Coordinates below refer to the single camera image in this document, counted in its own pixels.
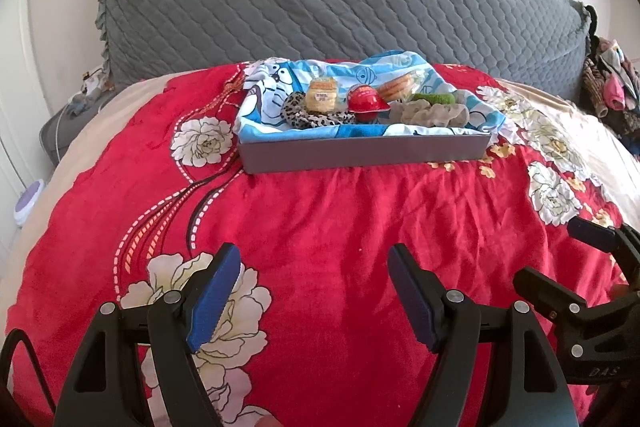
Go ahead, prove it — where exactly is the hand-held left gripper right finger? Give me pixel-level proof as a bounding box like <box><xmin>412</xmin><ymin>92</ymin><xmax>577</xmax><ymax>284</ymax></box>
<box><xmin>387</xmin><ymin>243</ymin><xmax>581</xmax><ymax>427</ymax></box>

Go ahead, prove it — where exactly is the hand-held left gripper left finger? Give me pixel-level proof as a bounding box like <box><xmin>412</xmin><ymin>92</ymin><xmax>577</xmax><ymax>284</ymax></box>
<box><xmin>52</xmin><ymin>242</ymin><xmax>244</xmax><ymax>427</ymax></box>

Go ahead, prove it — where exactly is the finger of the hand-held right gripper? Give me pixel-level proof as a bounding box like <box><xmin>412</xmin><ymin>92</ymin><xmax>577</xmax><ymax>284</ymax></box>
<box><xmin>512</xmin><ymin>266</ymin><xmax>588</xmax><ymax>323</ymax></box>
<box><xmin>567</xmin><ymin>217</ymin><xmax>640</xmax><ymax>288</ymax></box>

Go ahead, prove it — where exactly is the grey storage box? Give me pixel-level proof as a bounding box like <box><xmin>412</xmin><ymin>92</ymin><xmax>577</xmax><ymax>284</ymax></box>
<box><xmin>236</xmin><ymin>132</ymin><xmax>493</xmax><ymax>175</ymax></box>

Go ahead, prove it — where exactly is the pink sheer scrunchie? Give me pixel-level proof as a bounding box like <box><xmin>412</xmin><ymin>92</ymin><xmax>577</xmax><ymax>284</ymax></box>
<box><xmin>387</xmin><ymin>99</ymin><xmax>471</xmax><ymax>128</ymax></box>

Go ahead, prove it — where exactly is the green fuzzy scrunchie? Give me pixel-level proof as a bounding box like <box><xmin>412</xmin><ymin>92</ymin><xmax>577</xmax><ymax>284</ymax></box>
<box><xmin>411</xmin><ymin>92</ymin><xmax>457</xmax><ymax>106</ymax></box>

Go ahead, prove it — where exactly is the red toy egg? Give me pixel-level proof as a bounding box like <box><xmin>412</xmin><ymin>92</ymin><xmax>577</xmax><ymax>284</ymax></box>
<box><xmin>347</xmin><ymin>84</ymin><xmax>392</xmax><ymax>124</ymax></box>

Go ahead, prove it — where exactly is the leopard print scrunchie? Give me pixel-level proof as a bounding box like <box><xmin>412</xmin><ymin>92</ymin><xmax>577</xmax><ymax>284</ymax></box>
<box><xmin>281</xmin><ymin>92</ymin><xmax>357</xmax><ymax>130</ymax></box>

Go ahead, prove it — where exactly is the clear bun packet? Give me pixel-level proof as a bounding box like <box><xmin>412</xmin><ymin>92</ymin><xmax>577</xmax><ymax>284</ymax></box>
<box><xmin>376</xmin><ymin>73</ymin><xmax>418</xmax><ymax>104</ymax></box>

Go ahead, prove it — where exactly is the clear cake packet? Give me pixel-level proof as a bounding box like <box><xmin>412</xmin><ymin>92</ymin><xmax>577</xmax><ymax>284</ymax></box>
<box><xmin>305</xmin><ymin>77</ymin><xmax>341</xmax><ymax>114</ymax></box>

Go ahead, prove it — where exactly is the red floral blanket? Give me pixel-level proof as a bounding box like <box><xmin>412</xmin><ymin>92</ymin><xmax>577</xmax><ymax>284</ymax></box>
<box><xmin>7</xmin><ymin>62</ymin><xmax>640</xmax><ymax>427</ymax></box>

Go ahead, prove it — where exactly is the red floral bedspread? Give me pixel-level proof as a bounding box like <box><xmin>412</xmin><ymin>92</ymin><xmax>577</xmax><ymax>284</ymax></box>
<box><xmin>0</xmin><ymin>74</ymin><xmax>640</xmax><ymax>427</ymax></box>

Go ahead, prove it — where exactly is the pile of clothes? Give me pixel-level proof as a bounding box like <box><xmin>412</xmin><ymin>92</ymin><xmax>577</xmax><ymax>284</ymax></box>
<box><xmin>580</xmin><ymin>34</ymin><xmax>640</xmax><ymax>148</ymax></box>

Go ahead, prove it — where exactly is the blue striped cartoon cloth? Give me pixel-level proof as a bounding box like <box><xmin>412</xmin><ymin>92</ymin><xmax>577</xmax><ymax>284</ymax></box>
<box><xmin>235</xmin><ymin>51</ymin><xmax>511</xmax><ymax>145</ymax></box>

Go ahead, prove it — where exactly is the white purple round device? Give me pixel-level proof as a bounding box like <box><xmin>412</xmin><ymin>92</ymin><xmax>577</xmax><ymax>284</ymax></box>
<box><xmin>14</xmin><ymin>179</ymin><xmax>48</xmax><ymax>225</ymax></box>

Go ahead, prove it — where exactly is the grey cushion white piping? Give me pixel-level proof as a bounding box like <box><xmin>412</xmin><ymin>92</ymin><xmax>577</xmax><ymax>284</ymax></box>
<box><xmin>39</xmin><ymin>104</ymin><xmax>108</xmax><ymax>168</ymax></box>

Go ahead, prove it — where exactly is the blue white stuffed toy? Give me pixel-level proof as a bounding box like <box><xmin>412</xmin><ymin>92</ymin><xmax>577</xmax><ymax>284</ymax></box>
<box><xmin>67</xmin><ymin>67</ymin><xmax>113</xmax><ymax>115</ymax></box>

